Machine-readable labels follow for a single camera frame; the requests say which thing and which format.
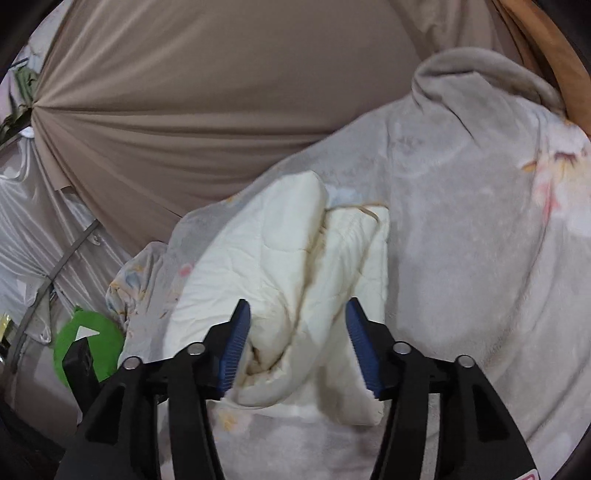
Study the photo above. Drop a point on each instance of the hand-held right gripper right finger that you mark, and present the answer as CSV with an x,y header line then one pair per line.
x,y
362,346

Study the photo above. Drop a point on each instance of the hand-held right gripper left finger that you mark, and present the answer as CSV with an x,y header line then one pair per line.
x,y
235,346

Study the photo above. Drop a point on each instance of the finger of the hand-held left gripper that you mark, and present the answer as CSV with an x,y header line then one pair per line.
x,y
81,369

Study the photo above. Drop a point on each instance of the cream quilted jacket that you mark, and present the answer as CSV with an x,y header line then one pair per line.
x,y
286,258

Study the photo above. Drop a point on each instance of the green cushion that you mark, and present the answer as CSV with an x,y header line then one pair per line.
x,y
104,332

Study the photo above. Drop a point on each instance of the grey floral blanket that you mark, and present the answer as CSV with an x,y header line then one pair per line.
x,y
461,230

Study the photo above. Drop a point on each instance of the silver satin curtain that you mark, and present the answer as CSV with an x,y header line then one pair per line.
x,y
32,221

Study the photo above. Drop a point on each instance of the beige backdrop cloth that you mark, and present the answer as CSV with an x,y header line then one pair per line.
x,y
207,92

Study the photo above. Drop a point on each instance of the grey metal rail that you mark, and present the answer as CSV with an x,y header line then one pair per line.
x,y
69,258

